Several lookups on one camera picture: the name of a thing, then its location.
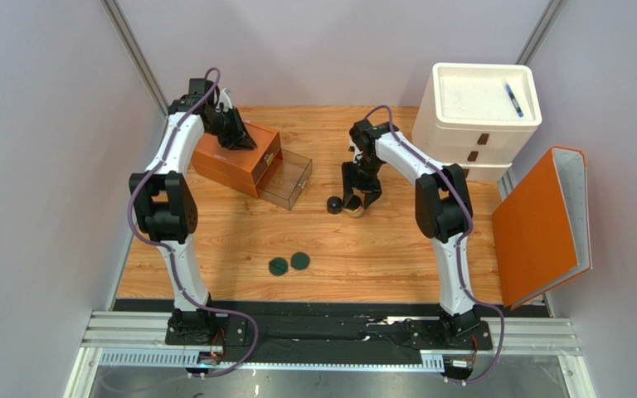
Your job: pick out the clear bottom drawer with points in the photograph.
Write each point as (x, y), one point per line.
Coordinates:
(285, 179)

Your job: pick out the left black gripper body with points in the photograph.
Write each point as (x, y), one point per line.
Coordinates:
(226, 126)

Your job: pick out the green round compact left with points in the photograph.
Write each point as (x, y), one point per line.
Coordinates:
(278, 266)

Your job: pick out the orange drawer box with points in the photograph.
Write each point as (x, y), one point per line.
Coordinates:
(242, 170)

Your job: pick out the white three-drawer cabinet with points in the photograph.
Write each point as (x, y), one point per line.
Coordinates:
(466, 117)

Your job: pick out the green round compact right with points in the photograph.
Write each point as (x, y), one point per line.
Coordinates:
(300, 261)

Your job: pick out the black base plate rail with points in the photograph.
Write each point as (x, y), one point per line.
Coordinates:
(421, 333)

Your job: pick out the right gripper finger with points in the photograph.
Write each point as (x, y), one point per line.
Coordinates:
(347, 179)
(370, 196)

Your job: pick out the gold lid cream jar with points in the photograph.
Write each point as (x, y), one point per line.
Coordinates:
(354, 206)

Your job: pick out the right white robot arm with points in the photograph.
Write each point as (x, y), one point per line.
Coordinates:
(442, 210)

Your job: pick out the blue pen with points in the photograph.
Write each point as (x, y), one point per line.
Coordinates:
(513, 100)

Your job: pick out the black round jar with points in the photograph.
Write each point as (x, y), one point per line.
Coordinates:
(334, 205)

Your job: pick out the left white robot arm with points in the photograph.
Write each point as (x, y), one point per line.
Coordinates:
(161, 210)

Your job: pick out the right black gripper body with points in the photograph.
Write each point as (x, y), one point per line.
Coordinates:
(361, 177)

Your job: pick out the orange ring binder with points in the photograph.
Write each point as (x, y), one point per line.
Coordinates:
(541, 229)

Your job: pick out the green round compact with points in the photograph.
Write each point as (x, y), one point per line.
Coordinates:
(300, 261)
(278, 266)

